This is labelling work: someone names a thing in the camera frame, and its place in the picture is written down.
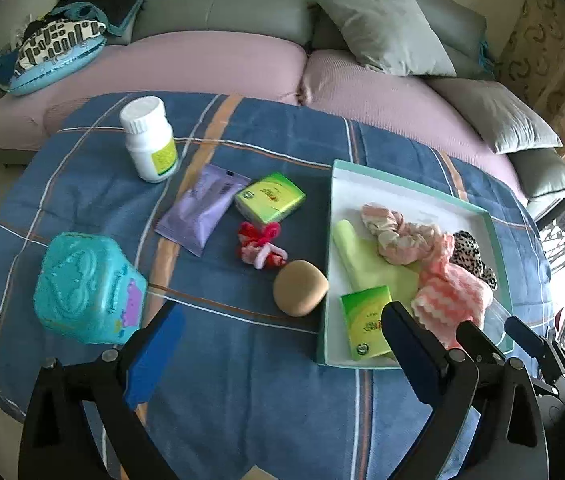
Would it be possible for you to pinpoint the purple wipes packet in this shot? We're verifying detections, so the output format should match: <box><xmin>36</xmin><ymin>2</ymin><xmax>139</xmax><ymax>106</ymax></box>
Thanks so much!
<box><xmin>154</xmin><ymin>164</ymin><xmax>253</xmax><ymax>257</ymax></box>

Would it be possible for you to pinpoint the beige round sponge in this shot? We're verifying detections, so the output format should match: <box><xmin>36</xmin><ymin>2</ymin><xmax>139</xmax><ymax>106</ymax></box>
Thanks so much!
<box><xmin>272</xmin><ymin>259</ymin><xmax>329</xmax><ymax>317</ymax></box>

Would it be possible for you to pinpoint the light blue white cloth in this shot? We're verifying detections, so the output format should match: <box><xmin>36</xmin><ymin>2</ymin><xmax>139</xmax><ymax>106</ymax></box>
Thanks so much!
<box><xmin>483</xmin><ymin>295</ymin><xmax>513</xmax><ymax>356</ymax></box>

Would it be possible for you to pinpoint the green tissue packet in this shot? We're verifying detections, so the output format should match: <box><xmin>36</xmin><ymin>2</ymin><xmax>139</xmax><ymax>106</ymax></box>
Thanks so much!
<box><xmin>339</xmin><ymin>285</ymin><xmax>397</xmax><ymax>361</ymax></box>
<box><xmin>234</xmin><ymin>172</ymin><xmax>307</xmax><ymax>225</ymax></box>

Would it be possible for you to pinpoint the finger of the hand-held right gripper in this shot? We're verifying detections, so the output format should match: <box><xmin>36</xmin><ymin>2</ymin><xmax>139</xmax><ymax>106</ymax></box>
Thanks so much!
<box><xmin>504</xmin><ymin>316</ymin><xmax>565</xmax><ymax>383</ymax></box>
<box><xmin>455</xmin><ymin>320</ymin><xmax>513</xmax><ymax>363</ymax></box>

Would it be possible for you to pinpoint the pink sofa seat cover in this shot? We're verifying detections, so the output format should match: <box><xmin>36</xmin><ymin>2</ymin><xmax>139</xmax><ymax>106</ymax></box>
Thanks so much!
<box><xmin>300</xmin><ymin>49</ymin><xmax>528</xmax><ymax>206</ymax></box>
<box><xmin>0</xmin><ymin>30</ymin><xmax>308</xmax><ymax>151</ymax></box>

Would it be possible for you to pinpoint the blue plaid blanket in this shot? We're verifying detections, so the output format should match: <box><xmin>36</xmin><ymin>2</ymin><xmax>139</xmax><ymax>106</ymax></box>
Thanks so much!
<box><xmin>0</xmin><ymin>91</ymin><xmax>553</xmax><ymax>480</ymax></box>

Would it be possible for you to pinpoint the beige patterned curtain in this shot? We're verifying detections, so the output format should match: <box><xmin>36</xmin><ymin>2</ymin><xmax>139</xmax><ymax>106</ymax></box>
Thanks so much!
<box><xmin>495</xmin><ymin>0</ymin><xmax>565</xmax><ymax>151</ymax></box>

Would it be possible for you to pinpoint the dark teal cloth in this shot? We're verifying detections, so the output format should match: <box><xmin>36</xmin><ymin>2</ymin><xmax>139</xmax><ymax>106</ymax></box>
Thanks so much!
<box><xmin>0</xmin><ymin>47</ymin><xmax>23</xmax><ymax>92</ymax></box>

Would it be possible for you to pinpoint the black white patterned cushion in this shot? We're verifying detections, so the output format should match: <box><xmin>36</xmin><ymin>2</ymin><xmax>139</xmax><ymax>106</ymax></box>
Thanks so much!
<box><xmin>15</xmin><ymin>15</ymin><xmax>109</xmax><ymax>72</ymax></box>

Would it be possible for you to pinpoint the pink white knitted cloth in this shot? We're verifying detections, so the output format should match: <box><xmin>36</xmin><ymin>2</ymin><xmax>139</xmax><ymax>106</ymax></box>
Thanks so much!
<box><xmin>410</xmin><ymin>247</ymin><xmax>494</xmax><ymax>348</ymax></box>

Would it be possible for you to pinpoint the grey square pillow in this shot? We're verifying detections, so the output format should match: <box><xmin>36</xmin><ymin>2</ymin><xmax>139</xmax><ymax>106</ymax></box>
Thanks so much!
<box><xmin>315</xmin><ymin>0</ymin><xmax>458</xmax><ymax>78</ymax></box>
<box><xmin>425</xmin><ymin>77</ymin><xmax>563</xmax><ymax>155</ymax></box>

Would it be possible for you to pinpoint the teal white shallow box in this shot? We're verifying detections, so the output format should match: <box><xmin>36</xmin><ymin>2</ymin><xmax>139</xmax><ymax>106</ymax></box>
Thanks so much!
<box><xmin>315</xmin><ymin>159</ymin><xmax>516</xmax><ymax>371</ymax></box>

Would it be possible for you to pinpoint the white plastic bottle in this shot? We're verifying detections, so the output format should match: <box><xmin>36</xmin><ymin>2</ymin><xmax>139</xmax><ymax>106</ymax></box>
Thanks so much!
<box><xmin>119</xmin><ymin>96</ymin><xmax>180</xmax><ymax>183</ymax></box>

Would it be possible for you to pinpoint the light green cloth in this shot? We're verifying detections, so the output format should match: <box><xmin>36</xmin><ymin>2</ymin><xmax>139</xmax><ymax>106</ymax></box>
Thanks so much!
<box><xmin>333</xmin><ymin>219</ymin><xmax>421</xmax><ymax>361</ymax></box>

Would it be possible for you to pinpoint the teal toy box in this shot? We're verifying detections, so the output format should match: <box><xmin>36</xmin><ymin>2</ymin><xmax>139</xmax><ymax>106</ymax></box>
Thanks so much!
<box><xmin>33</xmin><ymin>231</ymin><xmax>149</xmax><ymax>346</ymax></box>

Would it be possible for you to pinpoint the grey sofa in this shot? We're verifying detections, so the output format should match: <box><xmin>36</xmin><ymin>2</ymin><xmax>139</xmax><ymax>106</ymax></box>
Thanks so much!
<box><xmin>0</xmin><ymin>0</ymin><xmax>565</xmax><ymax>201</ymax></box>

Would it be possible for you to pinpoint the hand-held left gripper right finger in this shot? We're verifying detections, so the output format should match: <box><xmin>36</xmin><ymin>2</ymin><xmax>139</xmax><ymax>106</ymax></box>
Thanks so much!
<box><xmin>381</xmin><ymin>301</ymin><xmax>548</xmax><ymax>480</ymax></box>

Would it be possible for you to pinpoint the pink white scrunchie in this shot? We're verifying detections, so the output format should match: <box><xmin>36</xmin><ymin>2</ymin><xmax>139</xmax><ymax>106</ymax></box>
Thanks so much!
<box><xmin>360</xmin><ymin>202</ymin><xmax>456</xmax><ymax>266</ymax></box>

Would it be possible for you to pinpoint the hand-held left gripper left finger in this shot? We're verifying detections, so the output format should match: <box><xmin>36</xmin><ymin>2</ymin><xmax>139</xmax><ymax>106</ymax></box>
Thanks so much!
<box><xmin>17</xmin><ymin>301</ymin><xmax>186</xmax><ymax>480</ymax></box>

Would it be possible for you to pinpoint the leopard print scrunchie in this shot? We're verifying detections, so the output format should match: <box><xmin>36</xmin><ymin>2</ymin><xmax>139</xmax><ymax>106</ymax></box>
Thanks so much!
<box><xmin>449</xmin><ymin>230</ymin><xmax>498</xmax><ymax>291</ymax></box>

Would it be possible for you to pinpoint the red pink hair tie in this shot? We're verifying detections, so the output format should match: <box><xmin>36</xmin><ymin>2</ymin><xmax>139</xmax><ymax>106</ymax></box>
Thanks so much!
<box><xmin>236</xmin><ymin>221</ymin><xmax>289</xmax><ymax>272</ymax></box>

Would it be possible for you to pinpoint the light blue inflatable pillow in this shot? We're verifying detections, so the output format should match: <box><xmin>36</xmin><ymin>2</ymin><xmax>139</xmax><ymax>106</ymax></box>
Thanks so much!
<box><xmin>5</xmin><ymin>35</ymin><xmax>108</xmax><ymax>97</ymax></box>

